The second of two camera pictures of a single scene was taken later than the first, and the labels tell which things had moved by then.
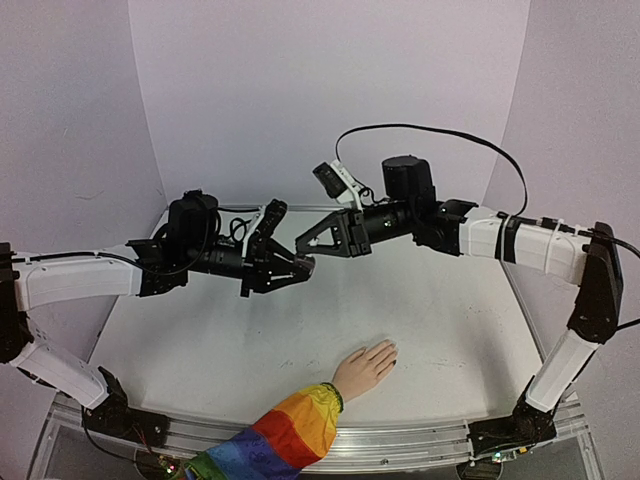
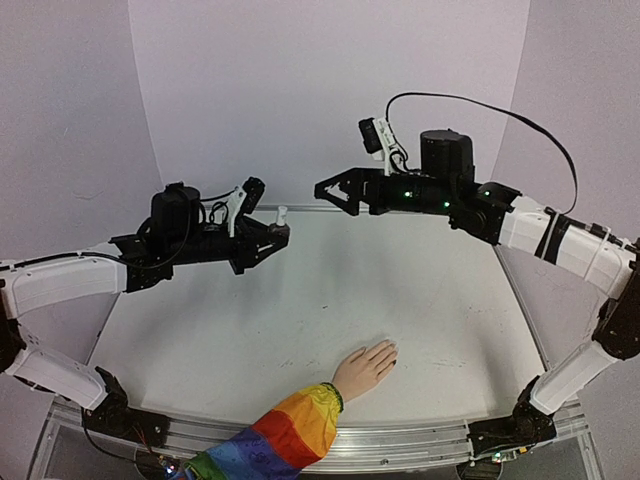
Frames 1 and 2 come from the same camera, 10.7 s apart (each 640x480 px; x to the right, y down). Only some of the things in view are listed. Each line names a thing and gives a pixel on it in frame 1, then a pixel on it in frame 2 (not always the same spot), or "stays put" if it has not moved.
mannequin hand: [364, 369] stays put
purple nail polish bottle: [306, 262] to [279, 232]
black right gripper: [357, 233] to [366, 189]
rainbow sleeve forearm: [296, 434] stays put
